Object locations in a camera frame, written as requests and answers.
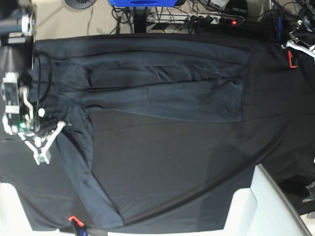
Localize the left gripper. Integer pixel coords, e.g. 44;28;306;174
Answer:
285;15;315;58

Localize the round grey floor base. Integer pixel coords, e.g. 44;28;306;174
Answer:
65;0;96;10

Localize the black stand column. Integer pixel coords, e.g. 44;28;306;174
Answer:
130;7;151;33

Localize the white power strip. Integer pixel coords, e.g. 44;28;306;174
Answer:
147;12;245;26

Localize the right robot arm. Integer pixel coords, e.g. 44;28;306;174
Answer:
0;0;71;165

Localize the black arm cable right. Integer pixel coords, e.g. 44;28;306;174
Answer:
31;50;53;104

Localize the white foam block left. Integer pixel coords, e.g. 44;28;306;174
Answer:
0;181;60;236

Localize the orange blue clamp bottom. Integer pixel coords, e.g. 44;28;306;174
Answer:
68;215;89;236

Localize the white foam block right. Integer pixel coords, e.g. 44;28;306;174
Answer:
204;163;313;236

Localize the black table cloth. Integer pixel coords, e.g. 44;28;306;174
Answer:
0;35;315;233

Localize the white foam block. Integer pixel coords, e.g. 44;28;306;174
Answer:
204;163;313;236
0;181;60;236

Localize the blue plastic box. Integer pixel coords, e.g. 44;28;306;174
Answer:
109;0;177;7

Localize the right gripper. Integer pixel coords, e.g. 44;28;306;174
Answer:
1;72;71;165

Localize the blue clamp handle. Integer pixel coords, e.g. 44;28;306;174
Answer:
276;17;283;44

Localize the orange black clamp right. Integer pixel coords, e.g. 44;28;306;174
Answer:
287;50;298;68

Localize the dark grey T-shirt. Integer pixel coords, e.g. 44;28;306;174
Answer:
35;38;250;229

